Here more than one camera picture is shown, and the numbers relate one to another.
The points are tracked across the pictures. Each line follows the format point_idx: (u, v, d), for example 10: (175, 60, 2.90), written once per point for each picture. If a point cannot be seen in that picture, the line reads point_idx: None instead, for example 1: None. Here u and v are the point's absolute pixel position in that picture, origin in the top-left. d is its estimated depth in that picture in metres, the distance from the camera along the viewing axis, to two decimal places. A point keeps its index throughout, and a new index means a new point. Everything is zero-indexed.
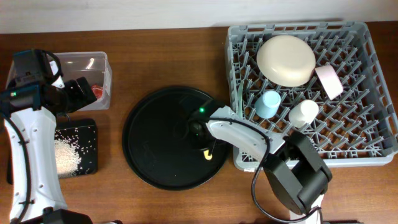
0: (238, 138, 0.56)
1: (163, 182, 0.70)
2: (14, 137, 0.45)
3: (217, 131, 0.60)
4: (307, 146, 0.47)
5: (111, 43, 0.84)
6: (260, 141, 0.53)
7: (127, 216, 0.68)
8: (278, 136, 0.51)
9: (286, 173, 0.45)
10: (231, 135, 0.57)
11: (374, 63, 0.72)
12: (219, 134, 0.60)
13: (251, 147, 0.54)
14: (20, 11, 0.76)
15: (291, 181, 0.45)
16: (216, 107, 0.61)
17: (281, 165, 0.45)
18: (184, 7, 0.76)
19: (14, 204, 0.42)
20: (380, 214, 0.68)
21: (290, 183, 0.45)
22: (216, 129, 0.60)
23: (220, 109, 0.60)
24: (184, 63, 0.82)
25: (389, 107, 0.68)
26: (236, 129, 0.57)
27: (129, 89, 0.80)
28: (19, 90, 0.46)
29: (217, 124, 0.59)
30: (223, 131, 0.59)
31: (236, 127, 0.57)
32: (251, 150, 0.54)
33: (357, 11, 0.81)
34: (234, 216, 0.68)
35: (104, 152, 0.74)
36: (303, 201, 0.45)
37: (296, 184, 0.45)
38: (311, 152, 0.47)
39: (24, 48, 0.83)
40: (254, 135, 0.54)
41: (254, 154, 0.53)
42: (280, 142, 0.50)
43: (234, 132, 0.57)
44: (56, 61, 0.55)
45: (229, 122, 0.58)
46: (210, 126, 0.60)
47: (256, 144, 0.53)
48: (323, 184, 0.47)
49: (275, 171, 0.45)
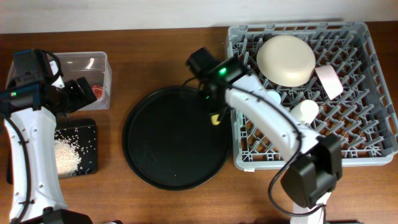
0: (262, 120, 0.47)
1: (163, 182, 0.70)
2: (14, 137, 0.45)
3: (237, 103, 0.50)
4: (337, 152, 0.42)
5: (111, 43, 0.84)
6: (290, 132, 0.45)
7: (126, 216, 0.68)
8: (311, 134, 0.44)
9: (311, 177, 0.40)
10: (255, 116, 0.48)
11: (374, 63, 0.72)
12: (241, 108, 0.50)
13: (277, 135, 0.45)
14: (20, 11, 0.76)
15: (311, 183, 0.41)
16: (240, 74, 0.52)
17: (310, 169, 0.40)
18: (184, 7, 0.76)
19: (14, 204, 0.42)
20: (380, 214, 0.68)
21: (310, 185, 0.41)
22: (235, 98, 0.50)
23: (246, 78, 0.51)
24: (184, 63, 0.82)
25: (389, 107, 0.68)
26: (262, 109, 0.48)
27: (129, 89, 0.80)
28: (19, 90, 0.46)
29: (240, 96, 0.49)
30: (246, 106, 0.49)
31: (263, 107, 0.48)
32: (274, 138, 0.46)
33: (357, 11, 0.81)
34: (234, 216, 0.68)
35: (104, 152, 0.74)
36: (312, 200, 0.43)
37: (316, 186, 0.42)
38: (339, 160, 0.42)
39: (23, 48, 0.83)
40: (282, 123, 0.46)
41: (276, 142, 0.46)
42: (313, 142, 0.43)
43: (260, 112, 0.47)
44: (56, 61, 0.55)
45: (257, 98, 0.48)
46: (232, 94, 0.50)
47: (285, 135, 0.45)
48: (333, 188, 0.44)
49: (301, 173, 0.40)
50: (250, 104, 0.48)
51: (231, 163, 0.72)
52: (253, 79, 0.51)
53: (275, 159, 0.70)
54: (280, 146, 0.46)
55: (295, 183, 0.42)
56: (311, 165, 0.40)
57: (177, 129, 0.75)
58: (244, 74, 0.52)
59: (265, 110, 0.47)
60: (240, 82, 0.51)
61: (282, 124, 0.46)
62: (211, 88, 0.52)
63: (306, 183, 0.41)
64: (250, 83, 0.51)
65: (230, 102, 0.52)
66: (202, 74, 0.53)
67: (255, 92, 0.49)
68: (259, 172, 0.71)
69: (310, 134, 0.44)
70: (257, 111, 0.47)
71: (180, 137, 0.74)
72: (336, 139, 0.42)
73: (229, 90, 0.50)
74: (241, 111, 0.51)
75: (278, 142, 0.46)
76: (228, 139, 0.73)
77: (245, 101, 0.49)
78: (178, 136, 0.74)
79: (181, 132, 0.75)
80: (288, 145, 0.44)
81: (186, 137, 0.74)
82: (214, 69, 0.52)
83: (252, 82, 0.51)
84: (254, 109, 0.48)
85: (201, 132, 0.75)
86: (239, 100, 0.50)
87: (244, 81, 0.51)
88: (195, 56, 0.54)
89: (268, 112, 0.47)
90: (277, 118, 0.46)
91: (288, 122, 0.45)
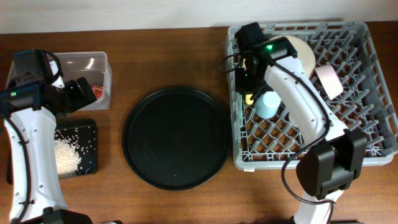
0: (296, 102, 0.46)
1: (163, 182, 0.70)
2: (14, 137, 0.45)
3: (275, 82, 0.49)
4: (360, 149, 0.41)
5: (111, 43, 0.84)
6: (320, 118, 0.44)
7: (126, 216, 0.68)
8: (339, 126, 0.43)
9: (328, 164, 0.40)
10: (290, 97, 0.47)
11: (374, 63, 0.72)
12: (277, 86, 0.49)
13: (306, 118, 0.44)
14: (20, 11, 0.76)
15: (326, 172, 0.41)
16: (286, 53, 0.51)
17: (329, 156, 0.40)
18: (184, 7, 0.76)
19: (14, 205, 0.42)
20: (380, 214, 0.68)
21: (323, 173, 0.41)
22: (272, 74, 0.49)
23: (291, 58, 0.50)
24: (184, 63, 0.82)
25: (389, 107, 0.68)
26: (299, 91, 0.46)
27: (129, 89, 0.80)
28: (19, 91, 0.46)
29: (280, 75, 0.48)
30: (282, 85, 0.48)
31: (301, 90, 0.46)
32: (303, 122, 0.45)
33: (357, 11, 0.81)
34: (234, 216, 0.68)
35: (104, 152, 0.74)
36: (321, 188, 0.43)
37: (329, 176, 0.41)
38: (359, 157, 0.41)
39: (23, 48, 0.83)
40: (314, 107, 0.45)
41: (304, 126, 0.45)
42: (339, 133, 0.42)
43: (297, 94, 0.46)
44: (56, 62, 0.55)
45: (296, 80, 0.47)
46: (273, 71, 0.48)
47: (313, 121, 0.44)
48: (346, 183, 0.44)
49: (319, 157, 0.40)
50: (287, 84, 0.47)
51: (232, 163, 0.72)
52: (298, 61, 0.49)
53: (275, 159, 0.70)
54: (306, 131, 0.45)
55: (310, 167, 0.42)
56: (331, 152, 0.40)
57: (177, 130, 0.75)
58: (290, 55, 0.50)
59: (301, 93, 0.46)
60: (284, 60, 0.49)
61: (313, 107, 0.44)
62: (254, 62, 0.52)
63: (320, 168, 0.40)
64: (294, 65, 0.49)
65: (269, 79, 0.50)
66: (247, 48, 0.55)
67: (297, 74, 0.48)
68: (259, 172, 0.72)
69: (338, 124, 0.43)
70: (293, 93, 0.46)
71: (180, 138, 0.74)
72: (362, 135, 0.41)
73: (269, 65, 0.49)
74: (276, 89, 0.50)
75: (306, 127, 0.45)
76: (228, 139, 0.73)
77: (284, 81, 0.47)
78: (178, 137, 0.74)
79: (181, 133, 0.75)
80: (313, 131, 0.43)
81: (186, 138, 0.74)
82: (263, 44, 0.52)
83: (296, 63, 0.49)
84: (291, 91, 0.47)
85: (201, 133, 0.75)
86: (277, 77, 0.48)
87: (289, 60, 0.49)
88: (246, 31, 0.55)
89: (304, 95, 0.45)
90: (311, 103, 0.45)
91: (320, 109, 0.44)
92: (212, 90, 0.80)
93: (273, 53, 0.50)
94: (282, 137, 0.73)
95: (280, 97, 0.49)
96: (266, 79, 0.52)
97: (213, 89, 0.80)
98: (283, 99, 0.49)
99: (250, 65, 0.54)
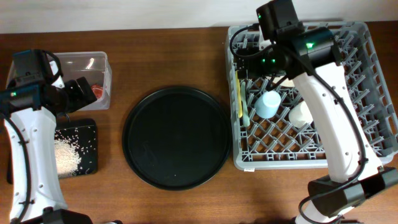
0: (331, 128, 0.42)
1: (163, 182, 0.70)
2: (14, 137, 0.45)
3: (306, 89, 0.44)
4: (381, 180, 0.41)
5: (111, 43, 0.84)
6: (355, 152, 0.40)
7: (126, 216, 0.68)
8: (373, 162, 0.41)
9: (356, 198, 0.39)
10: (324, 119, 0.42)
11: (374, 63, 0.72)
12: (311, 100, 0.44)
13: (338, 149, 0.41)
14: (20, 11, 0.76)
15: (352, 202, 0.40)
16: (326, 56, 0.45)
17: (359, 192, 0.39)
18: (184, 7, 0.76)
19: (15, 204, 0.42)
20: (380, 214, 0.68)
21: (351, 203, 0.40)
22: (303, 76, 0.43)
23: (333, 64, 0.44)
24: (184, 63, 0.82)
25: (389, 107, 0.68)
26: (337, 116, 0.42)
27: (129, 90, 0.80)
28: (19, 90, 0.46)
29: (318, 89, 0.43)
30: (319, 105, 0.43)
31: (338, 116, 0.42)
32: (333, 150, 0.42)
33: (357, 11, 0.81)
34: (234, 216, 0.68)
35: (104, 152, 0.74)
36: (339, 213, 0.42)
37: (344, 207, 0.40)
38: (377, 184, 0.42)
39: (23, 48, 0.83)
40: (351, 138, 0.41)
41: (334, 154, 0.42)
42: (372, 171, 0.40)
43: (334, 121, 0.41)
44: (56, 61, 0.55)
45: (335, 103, 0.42)
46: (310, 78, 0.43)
47: (347, 153, 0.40)
48: None
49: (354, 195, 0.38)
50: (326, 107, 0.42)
51: (232, 163, 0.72)
52: (337, 71, 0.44)
53: (275, 159, 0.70)
54: (335, 160, 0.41)
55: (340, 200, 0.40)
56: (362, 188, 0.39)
57: (177, 130, 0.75)
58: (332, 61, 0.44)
59: (339, 117, 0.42)
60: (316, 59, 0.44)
61: (349, 139, 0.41)
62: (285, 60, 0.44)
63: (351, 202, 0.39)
64: (334, 76, 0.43)
65: (300, 86, 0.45)
66: (276, 37, 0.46)
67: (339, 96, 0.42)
68: (259, 172, 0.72)
69: (372, 160, 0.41)
70: (329, 115, 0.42)
71: (180, 138, 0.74)
72: (397, 176, 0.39)
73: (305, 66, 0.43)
74: (308, 102, 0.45)
75: (335, 155, 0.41)
76: (229, 139, 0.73)
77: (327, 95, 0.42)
78: (178, 137, 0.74)
79: (181, 133, 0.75)
80: (344, 165, 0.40)
81: (186, 139, 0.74)
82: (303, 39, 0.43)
83: (337, 70, 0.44)
84: (326, 111, 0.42)
85: (201, 133, 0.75)
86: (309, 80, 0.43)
87: (328, 68, 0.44)
88: (275, 9, 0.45)
89: (342, 121, 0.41)
90: (347, 132, 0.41)
91: (357, 140, 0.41)
92: (212, 90, 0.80)
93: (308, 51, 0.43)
94: (282, 137, 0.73)
95: (311, 111, 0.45)
96: (291, 77, 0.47)
97: (214, 89, 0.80)
98: (315, 117, 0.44)
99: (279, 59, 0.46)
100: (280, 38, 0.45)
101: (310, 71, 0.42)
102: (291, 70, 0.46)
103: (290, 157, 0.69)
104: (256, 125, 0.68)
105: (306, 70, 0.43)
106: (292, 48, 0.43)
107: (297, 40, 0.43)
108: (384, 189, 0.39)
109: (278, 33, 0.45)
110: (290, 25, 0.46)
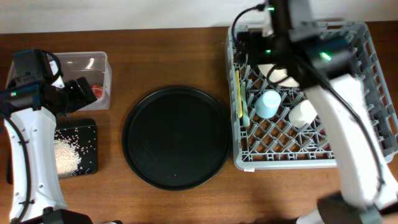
0: (349, 154, 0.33)
1: (163, 182, 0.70)
2: (14, 137, 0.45)
3: (321, 105, 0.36)
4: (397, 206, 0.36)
5: (111, 43, 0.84)
6: (374, 183, 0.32)
7: (126, 216, 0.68)
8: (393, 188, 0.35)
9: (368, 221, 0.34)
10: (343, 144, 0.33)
11: (374, 63, 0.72)
12: (324, 118, 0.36)
13: (356, 180, 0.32)
14: (20, 11, 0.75)
15: None
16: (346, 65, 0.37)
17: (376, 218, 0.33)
18: (184, 7, 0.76)
19: (14, 204, 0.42)
20: None
21: None
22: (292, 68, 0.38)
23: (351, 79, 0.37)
24: (184, 63, 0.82)
25: (389, 107, 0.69)
26: (357, 140, 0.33)
27: (129, 89, 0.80)
28: (19, 91, 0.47)
29: (332, 106, 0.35)
30: (334, 126, 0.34)
31: (358, 139, 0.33)
32: (352, 182, 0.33)
33: (358, 11, 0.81)
34: (234, 216, 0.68)
35: (104, 152, 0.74)
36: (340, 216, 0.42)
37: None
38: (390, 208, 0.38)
39: (23, 48, 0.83)
40: (372, 167, 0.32)
41: (356, 186, 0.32)
42: (391, 199, 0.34)
43: (352, 147, 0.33)
44: (56, 61, 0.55)
45: (352, 123, 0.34)
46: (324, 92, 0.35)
47: (367, 183, 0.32)
48: None
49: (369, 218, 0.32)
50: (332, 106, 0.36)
51: (232, 163, 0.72)
52: (357, 86, 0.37)
53: (275, 159, 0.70)
54: (352, 193, 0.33)
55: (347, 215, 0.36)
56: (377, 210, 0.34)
57: (176, 130, 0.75)
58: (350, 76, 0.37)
59: (359, 140, 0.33)
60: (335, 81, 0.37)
61: (370, 167, 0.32)
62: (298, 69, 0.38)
63: None
64: (352, 92, 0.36)
65: (313, 99, 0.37)
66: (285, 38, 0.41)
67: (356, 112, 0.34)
68: (259, 172, 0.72)
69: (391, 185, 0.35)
70: (347, 138, 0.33)
71: (180, 137, 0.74)
72: None
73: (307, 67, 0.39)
74: (323, 120, 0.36)
75: (354, 187, 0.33)
76: (229, 139, 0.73)
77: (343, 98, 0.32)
78: (178, 136, 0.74)
79: (181, 132, 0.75)
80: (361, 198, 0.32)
81: (185, 138, 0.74)
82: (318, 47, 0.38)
83: (355, 84, 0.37)
84: (342, 129, 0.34)
85: (201, 133, 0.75)
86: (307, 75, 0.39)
87: (346, 83, 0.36)
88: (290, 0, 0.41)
89: (362, 145, 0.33)
90: (368, 159, 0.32)
91: (376, 170, 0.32)
92: (212, 89, 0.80)
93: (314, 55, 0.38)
94: (282, 137, 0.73)
95: (328, 133, 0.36)
96: (303, 87, 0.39)
97: (213, 89, 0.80)
98: (334, 142, 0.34)
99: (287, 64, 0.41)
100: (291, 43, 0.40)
101: (326, 85, 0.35)
102: (304, 79, 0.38)
103: (290, 157, 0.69)
104: (256, 125, 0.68)
105: (321, 82, 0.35)
106: (304, 54, 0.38)
107: (311, 48, 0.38)
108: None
109: (291, 36, 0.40)
110: (305, 25, 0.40)
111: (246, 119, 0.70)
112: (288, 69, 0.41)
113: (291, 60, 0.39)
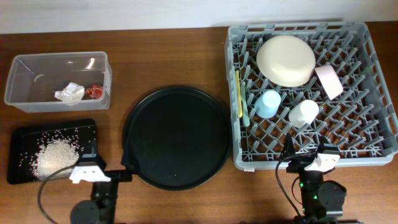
0: None
1: (163, 182, 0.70)
2: None
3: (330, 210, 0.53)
4: (327, 191, 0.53)
5: (111, 43, 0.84)
6: (336, 203, 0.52)
7: (127, 216, 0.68)
8: (332, 197, 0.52)
9: (326, 195, 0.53)
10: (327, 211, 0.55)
11: (374, 63, 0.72)
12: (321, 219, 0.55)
13: (335, 204, 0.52)
14: (20, 11, 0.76)
15: (329, 191, 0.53)
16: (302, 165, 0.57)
17: (337, 211, 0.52)
18: (183, 7, 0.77)
19: None
20: (380, 214, 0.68)
21: (329, 193, 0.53)
22: (338, 192, 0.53)
23: (309, 166, 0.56)
24: (184, 63, 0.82)
25: (389, 107, 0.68)
26: None
27: (129, 89, 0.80)
28: None
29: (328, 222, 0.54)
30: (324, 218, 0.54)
31: None
32: (332, 200, 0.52)
33: (358, 11, 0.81)
34: (234, 216, 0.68)
35: (104, 152, 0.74)
36: (317, 177, 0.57)
37: (327, 195, 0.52)
38: (325, 190, 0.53)
39: (23, 48, 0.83)
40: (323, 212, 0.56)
41: (332, 200, 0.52)
42: (329, 195, 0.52)
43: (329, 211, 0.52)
44: (96, 158, 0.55)
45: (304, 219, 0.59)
46: (323, 186, 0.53)
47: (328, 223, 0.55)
48: (325, 184, 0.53)
49: (331, 195, 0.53)
50: (308, 162, 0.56)
51: (232, 163, 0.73)
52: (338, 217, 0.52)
53: (275, 159, 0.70)
54: (333, 199, 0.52)
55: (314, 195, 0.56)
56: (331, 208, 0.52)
57: (176, 130, 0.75)
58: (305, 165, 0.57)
59: (331, 204, 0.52)
60: (313, 170, 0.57)
61: (333, 202, 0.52)
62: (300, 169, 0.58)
63: (330, 195, 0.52)
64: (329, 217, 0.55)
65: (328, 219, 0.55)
66: (300, 170, 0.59)
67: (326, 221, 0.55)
68: (259, 172, 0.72)
69: (330, 200, 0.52)
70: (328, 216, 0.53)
71: (180, 137, 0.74)
72: (325, 185, 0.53)
73: (321, 183, 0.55)
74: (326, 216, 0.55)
75: (331, 200, 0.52)
76: (229, 139, 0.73)
77: (331, 183, 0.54)
78: (178, 137, 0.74)
79: (181, 133, 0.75)
80: (337, 210, 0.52)
81: (186, 138, 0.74)
82: (304, 180, 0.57)
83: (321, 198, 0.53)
84: None
85: (201, 134, 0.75)
86: (333, 194, 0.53)
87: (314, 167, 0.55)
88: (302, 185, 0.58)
89: None
90: None
91: (334, 210, 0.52)
92: (212, 89, 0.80)
93: (334, 209, 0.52)
94: (282, 137, 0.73)
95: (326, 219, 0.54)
96: (306, 167, 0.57)
97: (213, 89, 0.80)
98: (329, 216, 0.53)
99: (295, 162, 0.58)
100: (300, 170, 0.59)
101: (302, 170, 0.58)
102: (300, 165, 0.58)
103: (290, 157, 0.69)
104: (256, 125, 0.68)
105: (302, 170, 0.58)
106: (300, 170, 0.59)
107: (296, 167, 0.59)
108: (324, 189, 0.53)
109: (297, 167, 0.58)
110: (302, 172, 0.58)
111: (246, 119, 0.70)
112: (305, 158, 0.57)
113: (295, 165, 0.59)
